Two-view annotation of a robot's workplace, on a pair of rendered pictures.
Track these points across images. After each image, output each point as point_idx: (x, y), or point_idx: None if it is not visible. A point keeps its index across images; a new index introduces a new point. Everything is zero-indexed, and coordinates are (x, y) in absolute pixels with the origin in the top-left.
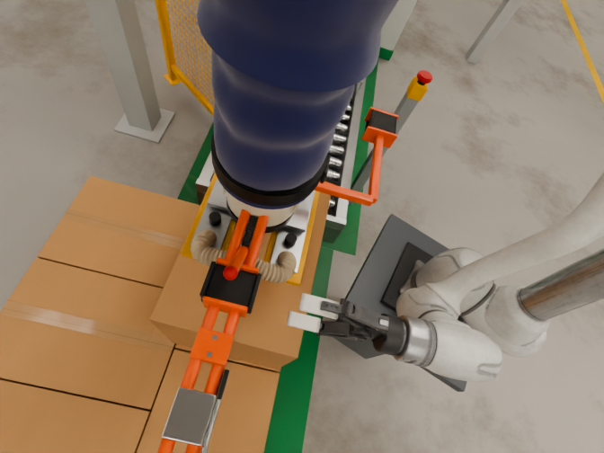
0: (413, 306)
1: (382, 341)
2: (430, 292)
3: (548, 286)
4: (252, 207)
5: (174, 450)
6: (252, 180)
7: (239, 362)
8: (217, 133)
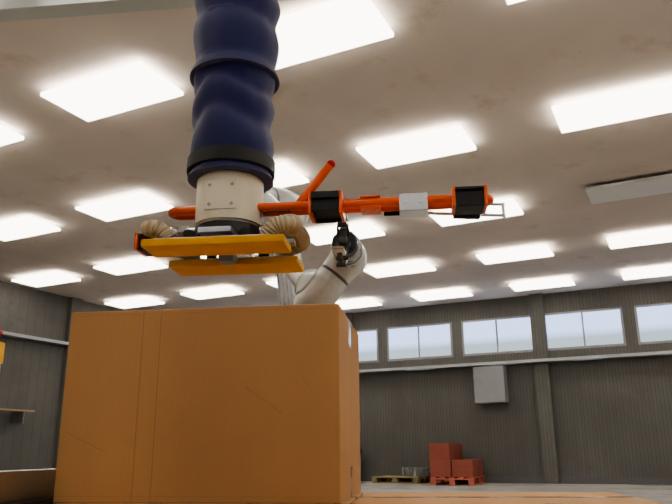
0: (315, 278)
1: (352, 234)
2: (306, 272)
3: (290, 299)
4: (261, 196)
5: (494, 499)
6: (271, 149)
7: (358, 497)
8: (247, 124)
